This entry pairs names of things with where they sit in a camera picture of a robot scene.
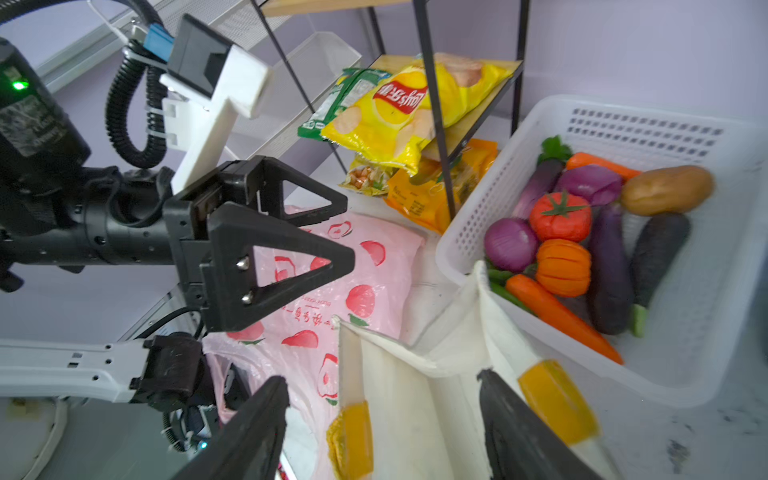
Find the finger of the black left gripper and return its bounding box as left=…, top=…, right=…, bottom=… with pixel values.
left=200, top=202, right=355, bottom=332
left=258, top=156, right=348, bottom=227

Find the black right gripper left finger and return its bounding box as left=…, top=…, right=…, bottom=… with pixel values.
left=173, top=376, right=289, bottom=480

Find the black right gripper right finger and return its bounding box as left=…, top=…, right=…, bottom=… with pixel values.
left=477, top=369, right=599, bottom=479

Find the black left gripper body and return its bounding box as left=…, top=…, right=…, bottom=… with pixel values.
left=163, top=157, right=270, bottom=332

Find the pink plastic grocery bag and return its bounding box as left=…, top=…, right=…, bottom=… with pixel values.
left=203, top=213, right=424, bottom=479

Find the white canvas tote bag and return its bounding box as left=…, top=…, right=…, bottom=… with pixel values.
left=328, top=262, right=620, bottom=479

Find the yellow potato chips bag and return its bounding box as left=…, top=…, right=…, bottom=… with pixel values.
left=321, top=53, right=515, bottom=176

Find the orange toy pumpkin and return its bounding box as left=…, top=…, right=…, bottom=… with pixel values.
left=535, top=239, right=592, bottom=298

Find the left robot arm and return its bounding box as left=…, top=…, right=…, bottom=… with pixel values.
left=1, top=1, right=355, bottom=414

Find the yellow corn chips bag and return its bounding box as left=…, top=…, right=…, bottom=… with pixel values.
left=339, top=154, right=397, bottom=197

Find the green snack bag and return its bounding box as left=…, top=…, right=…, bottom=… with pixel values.
left=297, top=68, right=392, bottom=141

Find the orange mango gummy bag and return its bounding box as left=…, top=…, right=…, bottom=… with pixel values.
left=385, top=139, right=499, bottom=234

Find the orange carrot front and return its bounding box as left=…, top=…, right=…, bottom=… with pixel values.
left=505, top=274, right=624, bottom=365

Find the orange carrot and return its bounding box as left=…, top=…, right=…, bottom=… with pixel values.
left=565, top=152, right=641, bottom=183
left=505, top=274, right=624, bottom=365

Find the dark purple eggplant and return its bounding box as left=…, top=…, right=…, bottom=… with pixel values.
left=587, top=203, right=634, bottom=335

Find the purple onion front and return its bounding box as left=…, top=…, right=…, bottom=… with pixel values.
left=484, top=218, right=539, bottom=273

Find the purple onion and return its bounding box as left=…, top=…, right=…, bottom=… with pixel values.
left=554, top=165, right=623, bottom=207
left=484, top=218, right=539, bottom=273

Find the white plastic vegetable basket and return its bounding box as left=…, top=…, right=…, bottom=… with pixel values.
left=436, top=95, right=767, bottom=407

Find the red toy tomato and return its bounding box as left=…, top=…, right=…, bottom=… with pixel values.
left=528, top=191, right=592, bottom=243

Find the dark green cucumber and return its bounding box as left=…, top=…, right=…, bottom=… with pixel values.
left=630, top=213, right=691, bottom=338

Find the purple onion back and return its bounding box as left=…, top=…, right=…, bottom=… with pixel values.
left=554, top=165, right=623, bottom=207

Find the light purple eggplant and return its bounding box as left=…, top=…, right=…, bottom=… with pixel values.
left=512, top=135, right=573, bottom=219

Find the orange carrot back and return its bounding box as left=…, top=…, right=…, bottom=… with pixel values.
left=565, top=152, right=641, bottom=183

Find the brown potato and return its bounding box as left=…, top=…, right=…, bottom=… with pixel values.
left=620, top=166, right=715, bottom=216

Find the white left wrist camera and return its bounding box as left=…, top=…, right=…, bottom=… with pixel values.
left=161, top=14, right=271, bottom=194

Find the black frame wooden shelf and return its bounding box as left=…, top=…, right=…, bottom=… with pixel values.
left=248, top=0, right=532, bottom=223

